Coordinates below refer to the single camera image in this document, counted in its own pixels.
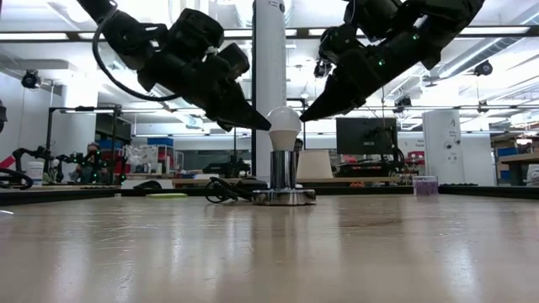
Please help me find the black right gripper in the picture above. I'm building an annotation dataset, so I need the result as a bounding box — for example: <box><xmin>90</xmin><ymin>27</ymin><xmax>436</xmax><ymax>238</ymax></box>
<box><xmin>299</xmin><ymin>45</ymin><xmax>418</xmax><ymax>123</ymax></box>

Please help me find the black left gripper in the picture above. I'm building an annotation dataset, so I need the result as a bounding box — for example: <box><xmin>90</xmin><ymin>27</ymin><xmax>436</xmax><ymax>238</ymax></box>
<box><xmin>184</xmin><ymin>56</ymin><xmax>272</xmax><ymax>132</ymax></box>

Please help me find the white frosted light bulb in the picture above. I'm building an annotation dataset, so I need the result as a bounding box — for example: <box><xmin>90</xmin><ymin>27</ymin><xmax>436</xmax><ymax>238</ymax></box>
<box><xmin>266</xmin><ymin>106</ymin><xmax>303</xmax><ymax>152</ymax></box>

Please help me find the black monitor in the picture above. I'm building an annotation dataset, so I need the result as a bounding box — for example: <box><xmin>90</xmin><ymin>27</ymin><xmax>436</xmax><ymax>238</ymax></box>
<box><xmin>335</xmin><ymin>117</ymin><xmax>399</xmax><ymax>156</ymax></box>

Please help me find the black background device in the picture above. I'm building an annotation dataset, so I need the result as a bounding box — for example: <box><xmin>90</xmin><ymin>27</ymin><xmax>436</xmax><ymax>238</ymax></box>
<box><xmin>201</xmin><ymin>154</ymin><xmax>253</xmax><ymax>178</ymax></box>

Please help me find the person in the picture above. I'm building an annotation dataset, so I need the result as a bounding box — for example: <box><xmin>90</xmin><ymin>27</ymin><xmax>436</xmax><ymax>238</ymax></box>
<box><xmin>293</xmin><ymin>137</ymin><xmax>305</xmax><ymax>169</ymax></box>
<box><xmin>86</xmin><ymin>142</ymin><xmax>103</xmax><ymax>184</ymax></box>

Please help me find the beige lampshade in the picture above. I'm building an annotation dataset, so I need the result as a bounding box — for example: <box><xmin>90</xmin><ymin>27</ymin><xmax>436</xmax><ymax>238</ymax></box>
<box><xmin>296</xmin><ymin>150</ymin><xmax>334</xmax><ymax>180</ymax></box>

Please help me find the white pillar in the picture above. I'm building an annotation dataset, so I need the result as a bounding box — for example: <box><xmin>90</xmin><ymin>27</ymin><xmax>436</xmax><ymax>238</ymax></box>
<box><xmin>251</xmin><ymin>0</ymin><xmax>288</xmax><ymax>186</ymax></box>

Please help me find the chrome lamp base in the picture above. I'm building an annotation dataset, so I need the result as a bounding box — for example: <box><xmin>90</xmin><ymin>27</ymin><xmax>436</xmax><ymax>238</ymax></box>
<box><xmin>252</xmin><ymin>150</ymin><xmax>317</xmax><ymax>206</ymax></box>

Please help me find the black machine under monitor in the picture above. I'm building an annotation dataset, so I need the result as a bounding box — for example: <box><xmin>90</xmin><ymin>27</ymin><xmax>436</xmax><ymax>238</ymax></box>
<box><xmin>336</xmin><ymin>125</ymin><xmax>406</xmax><ymax>178</ymax></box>

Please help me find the black rounded object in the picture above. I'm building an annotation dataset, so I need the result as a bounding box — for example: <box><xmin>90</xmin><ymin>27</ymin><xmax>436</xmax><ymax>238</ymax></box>
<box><xmin>133</xmin><ymin>179</ymin><xmax>163</xmax><ymax>190</ymax></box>

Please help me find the white kiosk cabinet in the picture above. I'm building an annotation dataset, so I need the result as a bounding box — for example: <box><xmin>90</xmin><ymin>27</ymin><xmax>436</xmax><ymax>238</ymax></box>
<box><xmin>422</xmin><ymin>109</ymin><xmax>463</xmax><ymax>186</ymax></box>

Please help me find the purple plastic container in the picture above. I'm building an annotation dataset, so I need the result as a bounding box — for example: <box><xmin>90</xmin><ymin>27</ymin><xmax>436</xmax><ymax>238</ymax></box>
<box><xmin>412</xmin><ymin>175</ymin><xmax>439</xmax><ymax>197</ymax></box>

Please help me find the wooden workbench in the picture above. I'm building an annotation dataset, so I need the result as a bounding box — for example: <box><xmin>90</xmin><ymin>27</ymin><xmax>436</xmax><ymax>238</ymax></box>
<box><xmin>498</xmin><ymin>151</ymin><xmax>539</xmax><ymax>186</ymax></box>

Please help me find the white bucket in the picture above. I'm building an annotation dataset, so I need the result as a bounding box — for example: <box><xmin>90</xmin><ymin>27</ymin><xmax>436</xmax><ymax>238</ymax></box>
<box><xmin>25</xmin><ymin>160</ymin><xmax>45</xmax><ymax>185</ymax></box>

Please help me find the black hanging overhead camera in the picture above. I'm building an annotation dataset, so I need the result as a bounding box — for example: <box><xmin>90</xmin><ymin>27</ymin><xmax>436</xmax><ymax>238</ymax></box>
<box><xmin>313</xmin><ymin>58</ymin><xmax>332</xmax><ymax>79</ymax></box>

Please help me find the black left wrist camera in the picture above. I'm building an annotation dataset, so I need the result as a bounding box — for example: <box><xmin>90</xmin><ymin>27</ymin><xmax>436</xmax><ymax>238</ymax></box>
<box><xmin>216</xmin><ymin>41</ymin><xmax>251</xmax><ymax>81</ymax></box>

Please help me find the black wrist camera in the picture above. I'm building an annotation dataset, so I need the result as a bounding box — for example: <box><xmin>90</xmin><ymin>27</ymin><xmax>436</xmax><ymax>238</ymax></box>
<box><xmin>318</xmin><ymin>24</ymin><xmax>367</xmax><ymax>64</ymax></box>
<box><xmin>216</xmin><ymin>41</ymin><xmax>251</xmax><ymax>81</ymax></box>

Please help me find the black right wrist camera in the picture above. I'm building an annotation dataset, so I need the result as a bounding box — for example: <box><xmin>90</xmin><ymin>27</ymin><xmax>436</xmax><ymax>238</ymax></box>
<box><xmin>318</xmin><ymin>24</ymin><xmax>367</xmax><ymax>64</ymax></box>

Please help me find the black power cable bundle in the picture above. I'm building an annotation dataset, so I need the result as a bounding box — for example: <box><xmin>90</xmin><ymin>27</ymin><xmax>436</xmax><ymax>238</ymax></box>
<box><xmin>205</xmin><ymin>176</ymin><xmax>269</xmax><ymax>205</ymax></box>

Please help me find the silver ventilation duct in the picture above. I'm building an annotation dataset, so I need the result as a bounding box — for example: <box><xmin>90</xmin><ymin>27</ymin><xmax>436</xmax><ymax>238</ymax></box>
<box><xmin>437</xmin><ymin>36</ymin><xmax>520</xmax><ymax>81</ymax></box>

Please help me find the black ceiling dome camera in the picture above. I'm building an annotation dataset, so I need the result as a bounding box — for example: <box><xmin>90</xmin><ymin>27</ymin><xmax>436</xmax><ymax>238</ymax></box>
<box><xmin>473</xmin><ymin>59</ymin><xmax>494</xmax><ymax>77</ymax></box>
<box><xmin>20</xmin><ymin>69</ymin><xmax>42</xmax><ymax>90</ymax></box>

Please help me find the black metal frame stand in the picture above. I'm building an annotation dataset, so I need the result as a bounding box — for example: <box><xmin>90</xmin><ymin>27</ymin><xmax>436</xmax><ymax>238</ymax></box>
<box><xmin>45</xmin><ymin>104</ymin><xmax>124</xmax><ymax>186</ymax></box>

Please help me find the black table edge rail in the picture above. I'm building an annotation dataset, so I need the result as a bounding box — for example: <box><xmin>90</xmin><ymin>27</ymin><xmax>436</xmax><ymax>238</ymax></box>
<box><xmin>0</xmin><ymin>184</ymin><xmax>539</xmax><ymax>207</ymax></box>

